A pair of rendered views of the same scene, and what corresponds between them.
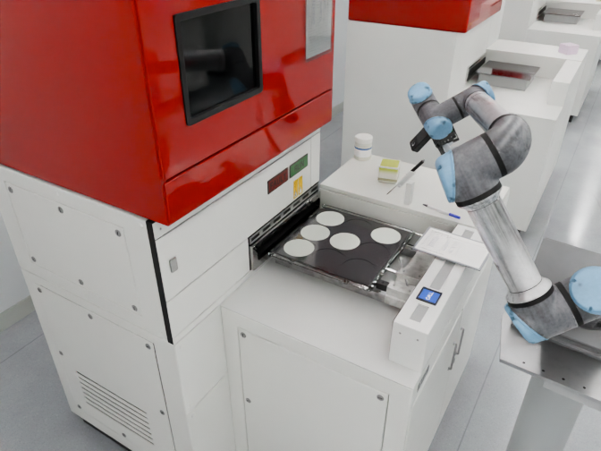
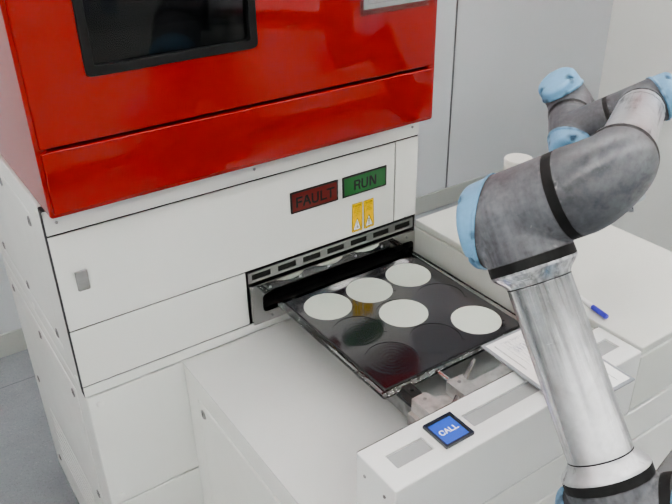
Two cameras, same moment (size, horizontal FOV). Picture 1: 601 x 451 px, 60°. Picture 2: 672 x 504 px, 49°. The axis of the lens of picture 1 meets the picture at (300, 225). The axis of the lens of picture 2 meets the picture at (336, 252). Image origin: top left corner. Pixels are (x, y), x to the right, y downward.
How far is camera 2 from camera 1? 0.63 m
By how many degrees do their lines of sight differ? 22
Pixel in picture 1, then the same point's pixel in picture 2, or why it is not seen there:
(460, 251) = not seen: hidden behind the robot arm
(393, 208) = not seen: hidden behind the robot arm
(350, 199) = (451, 251)
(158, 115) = (26, 52)
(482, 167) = (523, 211)
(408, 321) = (379, 460)
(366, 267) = (406, 359)
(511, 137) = (585, 162)
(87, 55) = not seen: outside the picture
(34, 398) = (38, 432)
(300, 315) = (276, 407)
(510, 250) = (564, 379)
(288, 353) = (241, 461)
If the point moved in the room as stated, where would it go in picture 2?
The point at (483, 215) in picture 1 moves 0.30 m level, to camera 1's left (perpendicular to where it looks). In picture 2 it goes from (523, 302) to (312, 257)
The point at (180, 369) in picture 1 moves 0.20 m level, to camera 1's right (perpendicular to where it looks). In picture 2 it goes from (97, 436) to (181, 465)
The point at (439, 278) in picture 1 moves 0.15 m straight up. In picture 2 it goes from (492, 407) to (501, 330)
